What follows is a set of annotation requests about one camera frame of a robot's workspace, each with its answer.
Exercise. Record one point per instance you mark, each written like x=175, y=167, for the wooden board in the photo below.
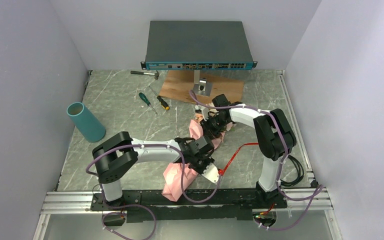
x=178, y=83

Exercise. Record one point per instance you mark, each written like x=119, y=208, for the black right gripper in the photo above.
x=207, y=129

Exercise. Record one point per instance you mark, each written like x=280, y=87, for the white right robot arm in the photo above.
x=274, y=134

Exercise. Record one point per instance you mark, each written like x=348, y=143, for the teal cylindrical vase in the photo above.
x=86, y=122

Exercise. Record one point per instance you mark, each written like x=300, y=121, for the green handled screwdriver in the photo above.
x=143, y=97

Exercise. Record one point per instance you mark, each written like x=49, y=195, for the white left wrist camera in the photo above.
x=211, y=173

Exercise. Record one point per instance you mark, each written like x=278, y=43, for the pink flower bouquet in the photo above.
x=178, y=177

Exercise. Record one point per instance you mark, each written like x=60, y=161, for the grey network switch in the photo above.
x=197, y=45

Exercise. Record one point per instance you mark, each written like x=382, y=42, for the metal stand bracket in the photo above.
x=201, y=85

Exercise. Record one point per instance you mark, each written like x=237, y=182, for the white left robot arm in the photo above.
x=114, y=157

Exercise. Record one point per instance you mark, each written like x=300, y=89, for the small black hammer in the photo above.
x=156, y=75

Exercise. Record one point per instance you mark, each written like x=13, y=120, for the red ribbon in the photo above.
x=222, y=171

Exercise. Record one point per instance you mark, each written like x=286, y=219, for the aluminium rail frame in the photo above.
x=300, y=200

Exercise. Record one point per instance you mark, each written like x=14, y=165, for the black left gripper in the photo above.
x=208, y=160

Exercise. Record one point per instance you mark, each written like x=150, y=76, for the yellow black screwdriver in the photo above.
x=163, y=103

